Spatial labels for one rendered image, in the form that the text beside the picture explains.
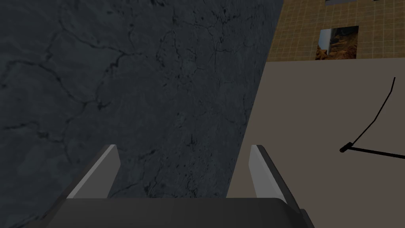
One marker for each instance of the thin black curved rod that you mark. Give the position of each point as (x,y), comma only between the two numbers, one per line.
(373,122)

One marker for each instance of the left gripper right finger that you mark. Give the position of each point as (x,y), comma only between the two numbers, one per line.
(267,177)

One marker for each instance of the brown landscape wall picture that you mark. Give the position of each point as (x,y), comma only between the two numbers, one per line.
(337,43)

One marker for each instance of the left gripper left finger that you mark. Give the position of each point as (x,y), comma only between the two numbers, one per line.
(96,177)

